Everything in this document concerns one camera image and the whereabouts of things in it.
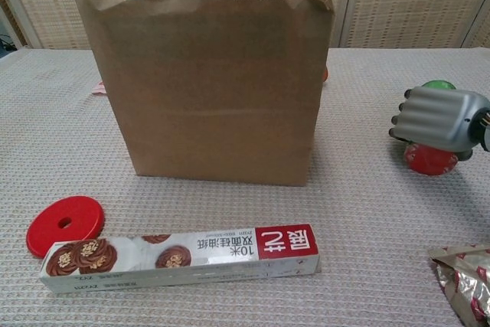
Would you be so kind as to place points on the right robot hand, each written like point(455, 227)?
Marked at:
point(436, 116)

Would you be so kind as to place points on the green chip can red lid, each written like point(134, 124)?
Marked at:
point(430, 160)

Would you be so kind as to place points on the gold foil snack bag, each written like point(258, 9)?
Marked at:
point(467, 285)

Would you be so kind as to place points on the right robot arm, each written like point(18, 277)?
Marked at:
point(484, 131)

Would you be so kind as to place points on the small orange object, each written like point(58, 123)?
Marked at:
point(326, 75)

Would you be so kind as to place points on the brown paper bag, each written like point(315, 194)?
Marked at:
point(210, 93)

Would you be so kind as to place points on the long baking paper box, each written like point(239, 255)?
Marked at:
point(172, 262)

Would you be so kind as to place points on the beige folding screen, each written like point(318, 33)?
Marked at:
point(402, 1)

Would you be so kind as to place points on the pink wet wipes pack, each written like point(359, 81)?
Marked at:
point(98, 89)

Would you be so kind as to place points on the white woven tablecloth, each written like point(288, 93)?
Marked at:
point(57, 143)

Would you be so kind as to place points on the red disc with hole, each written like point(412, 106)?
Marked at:
point(46, 231)

